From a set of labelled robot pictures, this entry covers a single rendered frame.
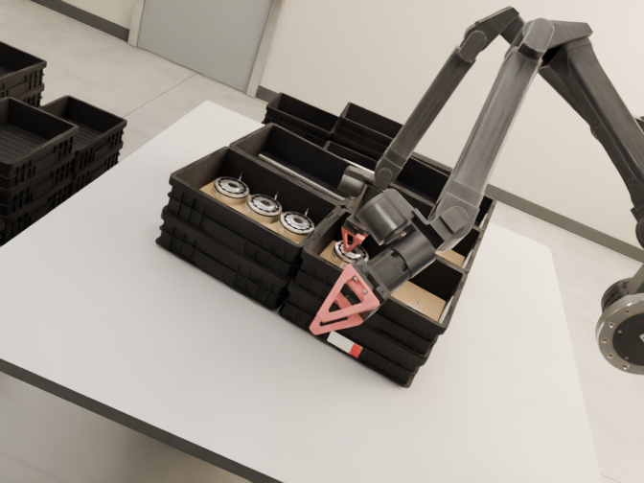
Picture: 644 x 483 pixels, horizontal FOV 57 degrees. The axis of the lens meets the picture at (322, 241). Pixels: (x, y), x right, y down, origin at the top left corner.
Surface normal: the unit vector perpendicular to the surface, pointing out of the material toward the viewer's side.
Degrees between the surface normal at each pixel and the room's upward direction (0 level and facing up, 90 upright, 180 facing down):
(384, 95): 90
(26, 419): 0
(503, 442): 0
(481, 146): 39
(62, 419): 0
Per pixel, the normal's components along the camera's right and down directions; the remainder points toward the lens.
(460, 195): 0.07, -0.34
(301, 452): 0.33, -0.79
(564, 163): -0.22, 0.48
